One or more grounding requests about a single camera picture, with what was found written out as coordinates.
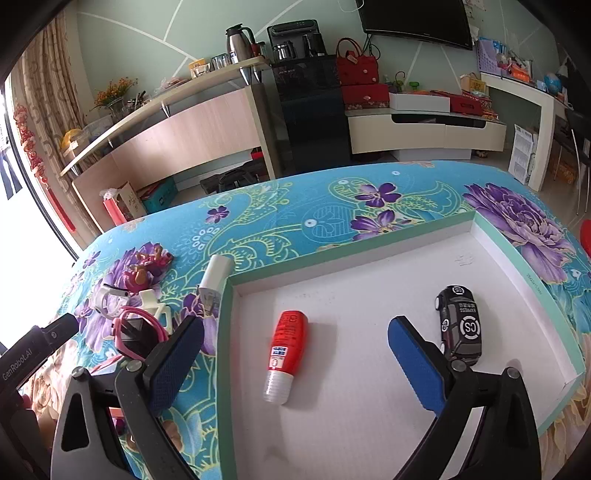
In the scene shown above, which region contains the green-edged white cardboard box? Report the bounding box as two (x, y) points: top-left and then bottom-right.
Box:
(216, 210), (585, 480)

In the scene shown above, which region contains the white paper bag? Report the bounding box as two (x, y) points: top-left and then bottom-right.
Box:
(115, 182), (148, 222)

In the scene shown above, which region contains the beige patterned curtain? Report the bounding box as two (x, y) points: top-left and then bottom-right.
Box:
(21, 14), (88, 158)

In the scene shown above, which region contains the red handbag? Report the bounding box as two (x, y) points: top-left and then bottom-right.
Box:
(335, 38), (380, 86)

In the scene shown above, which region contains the white printed carton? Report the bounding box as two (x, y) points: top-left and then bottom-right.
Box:
(508, 124), (539, 185)

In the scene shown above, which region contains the wooden shelf cabinet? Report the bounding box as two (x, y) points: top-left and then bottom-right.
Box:
(60, 58), (283, 234)

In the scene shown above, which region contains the red gift bag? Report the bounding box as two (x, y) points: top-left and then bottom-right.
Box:
(102, 187), (127, 227)

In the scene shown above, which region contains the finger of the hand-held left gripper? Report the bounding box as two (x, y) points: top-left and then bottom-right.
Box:
(41, 314), (79, 349)

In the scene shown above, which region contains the red hanging ornament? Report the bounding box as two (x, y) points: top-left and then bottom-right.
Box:
(13, 104), (77, 234)

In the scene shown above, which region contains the red patterned flat box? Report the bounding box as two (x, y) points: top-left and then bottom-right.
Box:
(450, 95), (492, 115)

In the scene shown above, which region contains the yellow flower vase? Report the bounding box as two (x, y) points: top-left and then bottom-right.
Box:
(92, 78), (139, 118)

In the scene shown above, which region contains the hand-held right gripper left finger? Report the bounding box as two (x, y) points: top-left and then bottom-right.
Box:
(50, 315), (206, 480)

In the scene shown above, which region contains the black toy car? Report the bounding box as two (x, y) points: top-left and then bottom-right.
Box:
(435, 285), (483, 367)

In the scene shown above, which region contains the white plug charger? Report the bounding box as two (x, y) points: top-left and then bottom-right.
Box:
(198, 254), (234, 319)

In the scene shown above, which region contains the black water dispenser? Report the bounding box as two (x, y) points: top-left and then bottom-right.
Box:
(267, 19), (352, 178)

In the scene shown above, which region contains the pink looped band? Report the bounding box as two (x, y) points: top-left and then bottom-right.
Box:
(112, 307), (171, 361)

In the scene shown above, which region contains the black flat television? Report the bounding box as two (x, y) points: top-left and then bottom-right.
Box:
(358, 0), (474, 51)

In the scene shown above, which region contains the white television cabinet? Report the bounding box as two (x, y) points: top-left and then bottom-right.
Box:
(345, 108), (508, 161)

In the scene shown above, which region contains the white flat box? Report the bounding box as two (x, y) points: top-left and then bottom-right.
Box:
(389, 91), (451, 113)

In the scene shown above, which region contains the black plug charger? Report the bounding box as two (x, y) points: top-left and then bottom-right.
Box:
(122, 318), (158, 356)

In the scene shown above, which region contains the red gift box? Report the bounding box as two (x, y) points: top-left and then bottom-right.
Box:
(341, 84), (391, 112)

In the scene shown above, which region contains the red glue bottle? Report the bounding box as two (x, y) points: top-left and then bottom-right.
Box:
(263, 310), (309, 406)

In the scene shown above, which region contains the white hair claw clip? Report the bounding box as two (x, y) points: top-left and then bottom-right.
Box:
(139, 288), (175, 335)

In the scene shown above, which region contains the steel thermos jug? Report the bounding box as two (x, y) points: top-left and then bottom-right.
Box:
(225, 26), (256, 64)

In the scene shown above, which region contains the white desk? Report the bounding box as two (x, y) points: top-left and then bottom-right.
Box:
(480, 71), (568, 192)

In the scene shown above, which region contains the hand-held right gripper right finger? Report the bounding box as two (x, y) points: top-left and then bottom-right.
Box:
(387, 315), (542, 480)

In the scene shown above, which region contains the white small clip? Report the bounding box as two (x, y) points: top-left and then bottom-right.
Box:
(91, 284), (132, 320)

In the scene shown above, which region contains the pink dog toy figure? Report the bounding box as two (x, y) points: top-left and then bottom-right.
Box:
(121, 244), (175, 294)

